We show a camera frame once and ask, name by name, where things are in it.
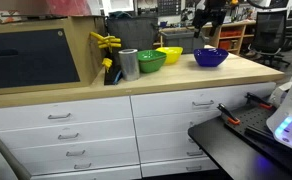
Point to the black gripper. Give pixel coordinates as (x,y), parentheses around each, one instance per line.
(212,11)

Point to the blue plastic bowl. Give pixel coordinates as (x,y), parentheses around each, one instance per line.
(210,57)

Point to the yellow plastic bowl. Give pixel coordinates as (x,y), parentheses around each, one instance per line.
(171,53)

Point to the orange storage bin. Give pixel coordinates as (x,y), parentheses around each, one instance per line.
(225,45)
(231,33)

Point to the grey plastic storage bin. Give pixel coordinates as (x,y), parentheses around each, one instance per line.
(181,40)

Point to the wooden shelf unit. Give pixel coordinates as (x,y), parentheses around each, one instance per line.
(239,24)

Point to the black mesh office chair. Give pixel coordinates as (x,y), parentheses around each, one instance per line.
(269,33)

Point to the grey fabric basket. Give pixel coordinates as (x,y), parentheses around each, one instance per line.
(132,33)

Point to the silver metal cylinder cup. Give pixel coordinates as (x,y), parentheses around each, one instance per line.
(129,65)

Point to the black orange bar clamp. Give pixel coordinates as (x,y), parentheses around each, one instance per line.
(257,100)
(228,116)

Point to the teal cloth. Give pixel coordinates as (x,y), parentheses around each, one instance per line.
(119,14)

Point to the black perforated board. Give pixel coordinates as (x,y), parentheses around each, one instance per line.
(252,120)

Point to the black stand block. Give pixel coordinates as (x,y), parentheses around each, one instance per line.
(108,77)

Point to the black robot table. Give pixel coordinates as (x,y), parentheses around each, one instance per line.
(226,150)

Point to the red translucent sheet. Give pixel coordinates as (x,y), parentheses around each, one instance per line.
(67,6)

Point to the white drawer cabinet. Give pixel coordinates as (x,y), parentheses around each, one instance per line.
(96,126)

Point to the orange white patterned box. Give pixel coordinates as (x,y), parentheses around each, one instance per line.
(4,16)

